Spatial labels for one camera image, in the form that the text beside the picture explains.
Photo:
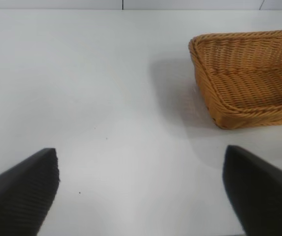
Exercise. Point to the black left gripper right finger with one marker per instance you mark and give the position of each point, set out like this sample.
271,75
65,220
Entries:
266,196

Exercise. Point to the brown woven wicker basket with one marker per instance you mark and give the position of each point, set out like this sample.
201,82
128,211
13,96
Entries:
249,86

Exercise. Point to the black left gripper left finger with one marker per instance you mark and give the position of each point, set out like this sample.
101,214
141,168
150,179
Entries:
17,196

